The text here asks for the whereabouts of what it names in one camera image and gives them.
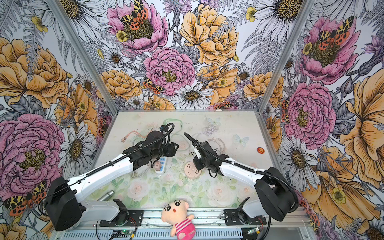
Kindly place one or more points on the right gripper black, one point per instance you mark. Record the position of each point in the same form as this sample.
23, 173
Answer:
196, 161

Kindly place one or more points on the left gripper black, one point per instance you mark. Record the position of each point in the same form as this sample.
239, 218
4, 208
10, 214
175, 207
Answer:
171, 149

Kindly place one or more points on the pink plug adapter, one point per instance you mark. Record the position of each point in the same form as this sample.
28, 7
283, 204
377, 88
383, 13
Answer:
157, 166

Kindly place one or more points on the round pink socket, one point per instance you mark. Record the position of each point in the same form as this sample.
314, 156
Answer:
191, 171

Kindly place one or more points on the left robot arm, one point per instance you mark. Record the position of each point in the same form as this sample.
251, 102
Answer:
66, 202

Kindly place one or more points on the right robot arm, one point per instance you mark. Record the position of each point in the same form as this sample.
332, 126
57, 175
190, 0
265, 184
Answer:
276, 198

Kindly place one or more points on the white blue power strip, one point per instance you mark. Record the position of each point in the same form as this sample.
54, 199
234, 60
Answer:
163, 160

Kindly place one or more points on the red round sticker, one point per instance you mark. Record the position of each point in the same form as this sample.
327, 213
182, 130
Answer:
260, 150

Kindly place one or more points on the plush doll pink dress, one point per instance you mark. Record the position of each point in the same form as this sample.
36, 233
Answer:
176, 214

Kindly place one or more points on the silver microphone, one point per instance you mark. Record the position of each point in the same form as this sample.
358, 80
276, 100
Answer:
107, 196

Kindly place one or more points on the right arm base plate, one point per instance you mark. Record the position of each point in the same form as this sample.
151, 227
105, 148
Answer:
235, 217

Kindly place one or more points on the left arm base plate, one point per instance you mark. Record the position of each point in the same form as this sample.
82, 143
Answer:
129, 218

